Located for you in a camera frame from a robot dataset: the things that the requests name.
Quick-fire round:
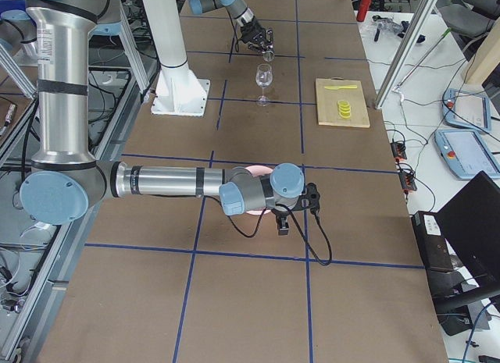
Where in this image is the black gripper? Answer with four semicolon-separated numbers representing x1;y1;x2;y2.
273;183;320;236
240;20;273;54

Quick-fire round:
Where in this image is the steel double jigger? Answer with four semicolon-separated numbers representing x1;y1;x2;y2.
262;44;274;62

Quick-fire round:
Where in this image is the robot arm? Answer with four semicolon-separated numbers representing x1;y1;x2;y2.
188;0;274;60
20;0;320;235

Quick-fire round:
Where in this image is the clear wine glass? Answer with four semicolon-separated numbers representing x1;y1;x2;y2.
255;63;273;106

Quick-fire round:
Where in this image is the pink bowl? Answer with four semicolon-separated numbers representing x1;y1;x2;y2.
245;165;273;215

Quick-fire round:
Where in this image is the yellow plastic knife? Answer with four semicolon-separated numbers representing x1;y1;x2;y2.
323;84;358;91

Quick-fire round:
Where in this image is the bamboo cutting board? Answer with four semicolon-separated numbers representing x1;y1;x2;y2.
315;78;370;128

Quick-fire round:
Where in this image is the red bottle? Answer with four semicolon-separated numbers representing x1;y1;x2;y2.
356;0;372;22

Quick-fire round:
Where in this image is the black box device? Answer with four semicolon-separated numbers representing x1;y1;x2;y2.
411;211;454;273

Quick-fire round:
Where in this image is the black monitor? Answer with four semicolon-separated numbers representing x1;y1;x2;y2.
434;171;499;312

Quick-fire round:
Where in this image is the teach pendant near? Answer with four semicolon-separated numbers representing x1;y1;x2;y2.
434;129;499;180

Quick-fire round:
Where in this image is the teach pendant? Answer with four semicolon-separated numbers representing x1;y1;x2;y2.
434;129;499;180
442;88;491;133

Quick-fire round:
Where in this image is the teach pendant far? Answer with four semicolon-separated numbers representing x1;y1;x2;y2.
442;88;491;133

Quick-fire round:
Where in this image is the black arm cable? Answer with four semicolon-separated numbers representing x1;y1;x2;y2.
202;194;334;267

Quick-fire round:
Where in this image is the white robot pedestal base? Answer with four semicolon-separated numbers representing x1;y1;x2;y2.
142;0;210;117

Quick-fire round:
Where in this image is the aluminium frame profile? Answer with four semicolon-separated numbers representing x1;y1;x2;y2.
373;0;437;109

